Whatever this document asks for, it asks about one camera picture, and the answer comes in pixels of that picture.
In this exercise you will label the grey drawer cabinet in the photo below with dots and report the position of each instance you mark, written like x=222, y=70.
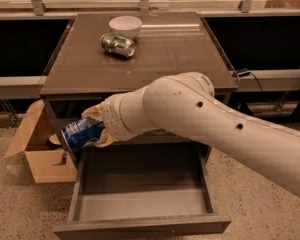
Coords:
x=169, y=44

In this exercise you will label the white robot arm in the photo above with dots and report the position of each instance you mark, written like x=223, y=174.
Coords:
x=184, y=105

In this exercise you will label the green soda can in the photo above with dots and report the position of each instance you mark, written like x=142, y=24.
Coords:
x=116, y=44

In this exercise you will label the open grey middle drawer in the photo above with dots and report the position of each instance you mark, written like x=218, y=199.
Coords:
x=125, y=192

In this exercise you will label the blue pepsi can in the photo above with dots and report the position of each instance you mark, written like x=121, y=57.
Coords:
x=78, y=133

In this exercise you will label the grey metal window rail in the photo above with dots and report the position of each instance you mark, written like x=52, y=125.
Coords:
x=28, y=87

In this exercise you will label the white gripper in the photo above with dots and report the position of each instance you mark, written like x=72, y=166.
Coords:
x=110, y=118

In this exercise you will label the white ceramic bowl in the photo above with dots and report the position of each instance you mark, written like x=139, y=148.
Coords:
x=126, y=26

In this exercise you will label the scratched grey top drawer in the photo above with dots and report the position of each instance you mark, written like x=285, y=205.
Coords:
x=153, y=136

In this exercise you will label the open cardboard box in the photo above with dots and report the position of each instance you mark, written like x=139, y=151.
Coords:
x=47, y=164

